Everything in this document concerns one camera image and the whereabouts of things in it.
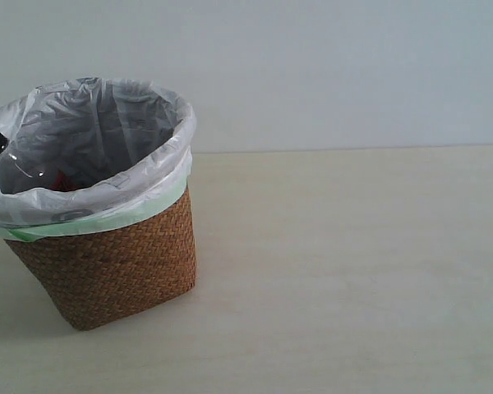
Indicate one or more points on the red label black-cap bottle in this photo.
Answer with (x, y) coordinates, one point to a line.
(19, 172)

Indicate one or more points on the white plastic bin liner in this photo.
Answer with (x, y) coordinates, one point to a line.
(125, 143)

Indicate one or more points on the woven wicker waste basket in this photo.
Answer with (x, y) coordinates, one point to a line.
(99, 278)

